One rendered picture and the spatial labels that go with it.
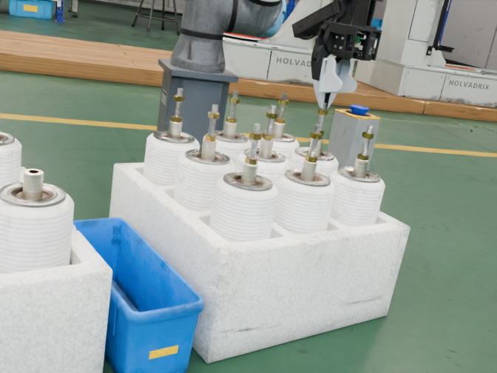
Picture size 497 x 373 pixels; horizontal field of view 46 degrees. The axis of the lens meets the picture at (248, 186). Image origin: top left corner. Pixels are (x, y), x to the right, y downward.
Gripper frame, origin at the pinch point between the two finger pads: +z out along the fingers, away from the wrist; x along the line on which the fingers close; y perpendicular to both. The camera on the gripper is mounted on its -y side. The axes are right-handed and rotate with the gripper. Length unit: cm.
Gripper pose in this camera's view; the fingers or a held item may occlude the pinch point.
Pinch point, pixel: (322, 99)
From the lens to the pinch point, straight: 109.6
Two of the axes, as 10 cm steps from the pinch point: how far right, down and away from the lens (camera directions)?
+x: 7.3, -1.0, 6.7
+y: 6.6, 3.3, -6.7
